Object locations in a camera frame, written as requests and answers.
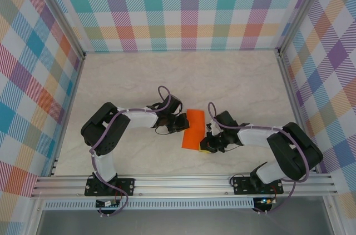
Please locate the orange paper sheet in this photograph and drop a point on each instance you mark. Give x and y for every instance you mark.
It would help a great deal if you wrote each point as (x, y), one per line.
(193, 129)

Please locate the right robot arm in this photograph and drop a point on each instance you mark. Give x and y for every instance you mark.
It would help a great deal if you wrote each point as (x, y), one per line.
(256, 137)

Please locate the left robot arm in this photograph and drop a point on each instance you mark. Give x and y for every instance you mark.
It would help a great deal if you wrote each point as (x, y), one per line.
(139, 118)

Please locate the small circuit board with LED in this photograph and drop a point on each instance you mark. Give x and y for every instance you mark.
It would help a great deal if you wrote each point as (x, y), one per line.
(265, 201)

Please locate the small black circuit board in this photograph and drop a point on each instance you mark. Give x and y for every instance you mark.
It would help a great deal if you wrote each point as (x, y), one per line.
(107, 204)

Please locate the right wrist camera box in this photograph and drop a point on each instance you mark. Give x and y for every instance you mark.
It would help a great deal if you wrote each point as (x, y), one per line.
(213, 129)

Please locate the aluminium mounting rail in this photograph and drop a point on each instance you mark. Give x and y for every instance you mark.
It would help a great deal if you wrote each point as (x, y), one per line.
(180, 185)

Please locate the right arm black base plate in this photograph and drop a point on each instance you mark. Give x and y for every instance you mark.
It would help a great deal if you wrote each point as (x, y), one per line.
(240, 185)

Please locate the aluminium side rail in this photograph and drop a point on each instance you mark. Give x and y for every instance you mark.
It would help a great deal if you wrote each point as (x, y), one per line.
(294, 101)
(67, 115)

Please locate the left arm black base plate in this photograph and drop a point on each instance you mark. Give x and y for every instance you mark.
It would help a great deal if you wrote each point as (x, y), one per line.
(128, 186)

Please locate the aluminium frame post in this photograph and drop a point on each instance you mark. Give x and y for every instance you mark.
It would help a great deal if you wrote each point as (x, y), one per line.
(301, 10)
(59, 10)

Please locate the aluminium frame leg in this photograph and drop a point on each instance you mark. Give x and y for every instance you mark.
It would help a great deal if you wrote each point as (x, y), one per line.
(333, 215)
(34, 218)

